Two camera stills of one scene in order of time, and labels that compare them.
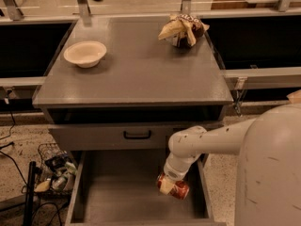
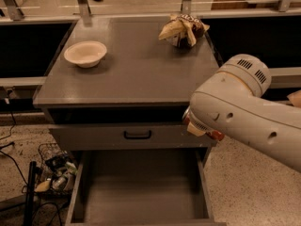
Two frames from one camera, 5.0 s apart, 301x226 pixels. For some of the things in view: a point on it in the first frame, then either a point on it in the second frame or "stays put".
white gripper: [172, 173] → [198, 125]
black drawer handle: [136, 137] stays put
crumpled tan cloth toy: [182, 30] stays put
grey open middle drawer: [118, 187] stays put
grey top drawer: [118, 136] stays put
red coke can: [180, 190] → [214, 134]
